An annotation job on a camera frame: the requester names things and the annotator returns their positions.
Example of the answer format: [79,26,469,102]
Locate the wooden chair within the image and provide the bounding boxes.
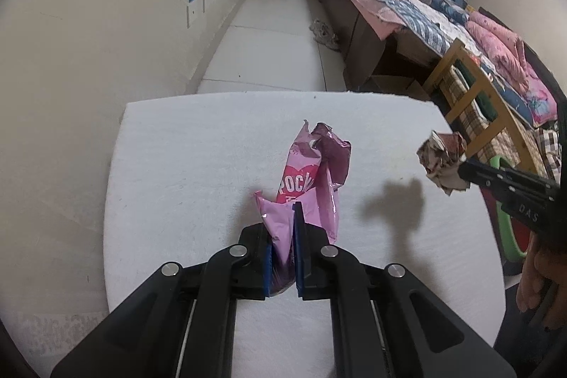
[423,38,551,180]

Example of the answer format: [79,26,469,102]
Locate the person's right hand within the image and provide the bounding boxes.
[515,234,567,333]

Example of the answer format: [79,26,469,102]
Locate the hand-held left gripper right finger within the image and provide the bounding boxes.
[293,202,517,378]

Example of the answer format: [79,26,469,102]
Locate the blue plaid quilt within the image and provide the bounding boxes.
[330,0,459,55]

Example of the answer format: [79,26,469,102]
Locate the red bin with green rim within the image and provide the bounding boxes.
[486,153,533,264]

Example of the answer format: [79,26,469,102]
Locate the brown paper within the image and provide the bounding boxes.
[417,130,471,196]

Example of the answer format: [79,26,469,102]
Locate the pink folded quilt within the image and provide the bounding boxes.
[466,10,557,127]

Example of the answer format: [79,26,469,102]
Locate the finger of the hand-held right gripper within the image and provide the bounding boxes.
[457,159,557,202]

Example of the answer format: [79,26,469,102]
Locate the pink snack wrapper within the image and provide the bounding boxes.
[254,120,353,295]

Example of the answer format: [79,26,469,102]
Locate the cardboard box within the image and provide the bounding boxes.
[369,74,433,103]

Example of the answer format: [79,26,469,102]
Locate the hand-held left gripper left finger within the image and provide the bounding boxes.
[51,223,272,378]

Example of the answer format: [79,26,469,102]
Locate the grey shoes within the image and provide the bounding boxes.
[308,19,340,51]

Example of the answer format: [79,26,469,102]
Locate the bed with plaid sheet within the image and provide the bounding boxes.
[316,0,567,184]

